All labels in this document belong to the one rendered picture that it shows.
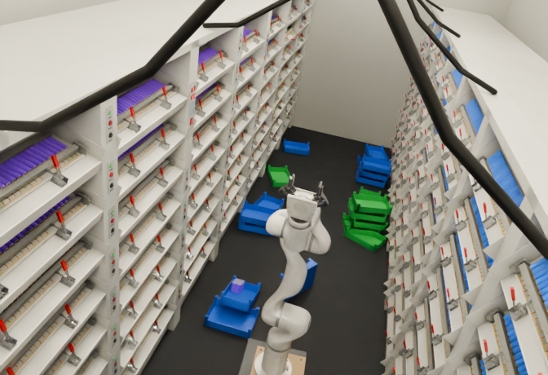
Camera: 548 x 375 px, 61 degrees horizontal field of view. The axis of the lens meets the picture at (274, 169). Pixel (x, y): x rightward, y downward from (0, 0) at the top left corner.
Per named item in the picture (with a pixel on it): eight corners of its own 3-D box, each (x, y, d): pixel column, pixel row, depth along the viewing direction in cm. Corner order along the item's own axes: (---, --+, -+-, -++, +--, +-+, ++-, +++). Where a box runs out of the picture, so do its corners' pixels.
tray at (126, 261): (178, 209, 240) (184, 196, 235) (116, 284, 187) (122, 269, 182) (144, 190, 239) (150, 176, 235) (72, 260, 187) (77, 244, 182)
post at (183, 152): (179, 319, 289) (199, 38, 207) (173, 331, 281) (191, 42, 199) (150, 311, 292) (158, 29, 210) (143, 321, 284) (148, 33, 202)
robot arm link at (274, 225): (283, 197, 192) (267, 213, 163) (320, 208, 189) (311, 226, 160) (278, 218, 194) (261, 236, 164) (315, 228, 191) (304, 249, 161)
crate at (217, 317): (258, 316, 302) (259, 307, 298) (249, 339, 284) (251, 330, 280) (214, 303, 306) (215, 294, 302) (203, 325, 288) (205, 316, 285)
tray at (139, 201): (180, 177, 231) (190, 156, 224) (115, 247, 178) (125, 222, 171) (144, 156, 230) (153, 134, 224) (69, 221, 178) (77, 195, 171)
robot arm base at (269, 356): (295, 359, 240) (302, 334, 232) (285, 389, 224) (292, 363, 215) (260, 346, 244) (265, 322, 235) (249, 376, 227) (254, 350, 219)
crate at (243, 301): (231, 285, 323) (233, 275, 321) (258, 293, 320) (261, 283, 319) (218, 303, 293) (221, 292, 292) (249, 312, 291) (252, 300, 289)
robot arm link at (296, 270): (289, 337, 211) (255, 325, 214) (293, 324, 223) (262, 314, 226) (315, 236, 201) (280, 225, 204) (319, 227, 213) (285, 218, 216)
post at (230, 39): (218, 253, 350) (245, 15, 268) (213, 261, 342) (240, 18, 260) (192, 247, 353) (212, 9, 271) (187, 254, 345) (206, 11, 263)
